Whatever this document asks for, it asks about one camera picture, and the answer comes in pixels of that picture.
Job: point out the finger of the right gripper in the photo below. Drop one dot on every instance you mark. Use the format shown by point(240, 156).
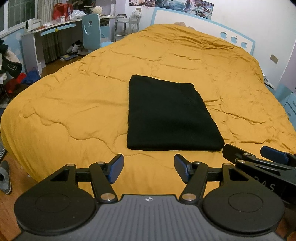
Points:
point(278, 156)
point(240, 158)

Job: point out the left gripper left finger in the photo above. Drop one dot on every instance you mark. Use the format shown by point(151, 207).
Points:
point(103, 175)

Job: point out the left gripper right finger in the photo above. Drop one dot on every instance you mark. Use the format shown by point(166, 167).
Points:
point(194, 175)

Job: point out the black long sleeve sweater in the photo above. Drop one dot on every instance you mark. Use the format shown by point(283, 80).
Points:
point(168, 116)

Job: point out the mustard yellow quilt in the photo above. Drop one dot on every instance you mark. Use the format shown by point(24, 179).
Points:
point(80, 113)

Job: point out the white blue wardrobe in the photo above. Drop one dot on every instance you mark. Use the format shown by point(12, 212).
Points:
point(285, 92)

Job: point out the grey sneaker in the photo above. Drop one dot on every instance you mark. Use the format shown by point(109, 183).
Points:
point(5, 183)

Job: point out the blue desk chair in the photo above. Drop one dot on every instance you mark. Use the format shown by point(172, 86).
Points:
point(92, 33)

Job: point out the white metal cart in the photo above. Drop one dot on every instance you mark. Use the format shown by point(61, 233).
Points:
point(125, 26)

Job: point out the white blue desk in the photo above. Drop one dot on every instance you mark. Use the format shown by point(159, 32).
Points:
point(45, 45)

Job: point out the white blue headboard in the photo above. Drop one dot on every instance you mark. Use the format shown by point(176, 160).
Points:
point(168, 16)

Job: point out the red bag on desk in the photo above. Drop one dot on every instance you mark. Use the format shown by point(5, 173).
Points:
point(61, 9)

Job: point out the wall light switch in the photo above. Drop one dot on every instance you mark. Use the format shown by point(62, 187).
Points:
point(274, 59)

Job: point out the anime wall poster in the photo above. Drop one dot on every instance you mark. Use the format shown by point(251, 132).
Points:
point(199, 8)

